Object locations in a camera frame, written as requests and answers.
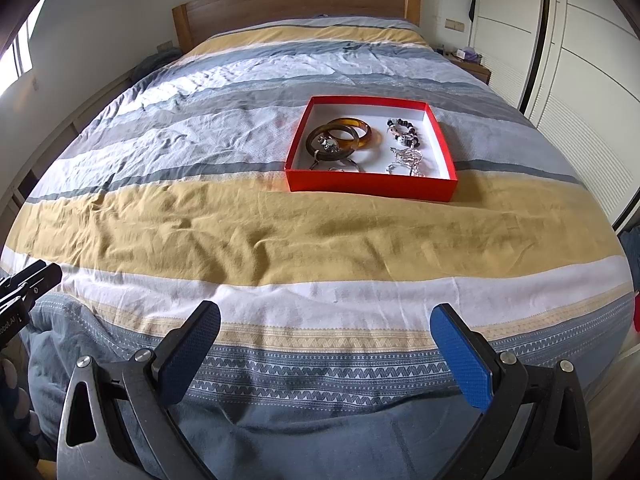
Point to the wooden nightstand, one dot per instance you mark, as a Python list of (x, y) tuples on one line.
[(472, 70)]

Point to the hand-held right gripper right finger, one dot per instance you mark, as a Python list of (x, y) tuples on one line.
[(460, 350)]

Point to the person's left hand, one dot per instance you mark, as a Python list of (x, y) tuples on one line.
[(15, 400)]

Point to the blue cloth pile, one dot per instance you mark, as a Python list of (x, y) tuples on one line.
[(155, 65)]

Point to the window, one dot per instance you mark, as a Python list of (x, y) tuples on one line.
[(15, 60)]

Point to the wall switch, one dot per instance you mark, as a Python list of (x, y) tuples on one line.
[(454, 24)]

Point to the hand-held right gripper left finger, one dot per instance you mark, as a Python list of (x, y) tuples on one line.
[(192, 345)]

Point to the thin silver bangle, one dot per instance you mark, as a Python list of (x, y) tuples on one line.
[(320, 162)]

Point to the striped duvet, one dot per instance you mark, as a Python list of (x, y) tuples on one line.
[(300, 240)]

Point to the white wardrobe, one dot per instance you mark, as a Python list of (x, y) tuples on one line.
[(580, 60)]

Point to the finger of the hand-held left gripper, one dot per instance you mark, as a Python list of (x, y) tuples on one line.
[(22, 269), (47, 277)]

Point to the dark brown bangle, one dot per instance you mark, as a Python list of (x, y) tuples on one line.
[(312, 146)]

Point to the purple tissue box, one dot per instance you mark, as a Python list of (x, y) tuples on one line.
[(467, 52)]

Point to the amber bangle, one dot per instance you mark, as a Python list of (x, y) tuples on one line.
[(364, 136)]

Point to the wooden headboard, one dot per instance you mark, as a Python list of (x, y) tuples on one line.
[(300, 5)]

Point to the wall outlet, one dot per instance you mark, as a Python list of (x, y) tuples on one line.
[(165, 47)]

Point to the red cardboard box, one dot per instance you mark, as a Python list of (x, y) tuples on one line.
[(370, 185)]

